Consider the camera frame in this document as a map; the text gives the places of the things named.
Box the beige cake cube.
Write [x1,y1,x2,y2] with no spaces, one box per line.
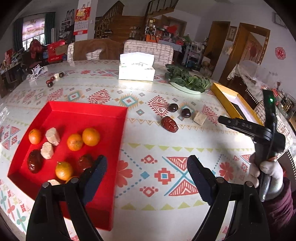
[41,142,54,160]
[193,111,207,126]

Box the dark red jujube date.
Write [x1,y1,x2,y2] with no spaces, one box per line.
[27,150,43,174]

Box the orange tangerine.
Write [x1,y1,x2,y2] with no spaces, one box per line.
[82,128,100,147]
[67,133,83,151]

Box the white gloved right hand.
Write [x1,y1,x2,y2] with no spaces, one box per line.
[247,153,284,201]

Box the red tray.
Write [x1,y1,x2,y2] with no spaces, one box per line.
[8,101,127,231]

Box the dark cherry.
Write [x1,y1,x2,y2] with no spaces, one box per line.
[168,103,179,113]
[181,108,191,118]

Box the plate of green vegetables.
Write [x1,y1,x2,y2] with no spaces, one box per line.
[165,64,211,95]

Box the white patterned chair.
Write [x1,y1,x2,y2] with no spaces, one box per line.
[123,40,174,66]

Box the red gift box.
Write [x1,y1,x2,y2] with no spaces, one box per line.
[48,40,68,63]

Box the white tissue box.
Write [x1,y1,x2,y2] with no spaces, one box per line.
[118,52,155,81]

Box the brown covered chair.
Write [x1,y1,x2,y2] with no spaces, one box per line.
[67,39,124,61]

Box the wall calendar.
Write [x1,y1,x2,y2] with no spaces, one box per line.
[73,7,91,36]

